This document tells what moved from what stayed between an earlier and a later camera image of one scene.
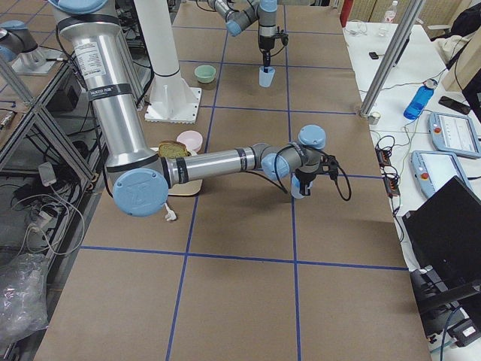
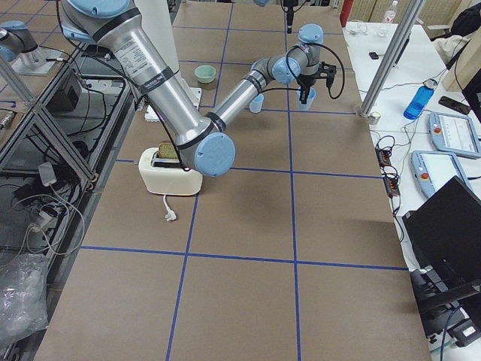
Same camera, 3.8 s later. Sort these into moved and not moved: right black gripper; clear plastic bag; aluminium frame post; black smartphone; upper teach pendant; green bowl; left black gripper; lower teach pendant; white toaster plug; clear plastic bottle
Moved: right black gripper; left black gripper
Not moved: green bowl; aluminium frame post; black smartphone; white toaster plug; clear plastic bottle; upper teach pendant; clear plastic bag; lower teach pendant
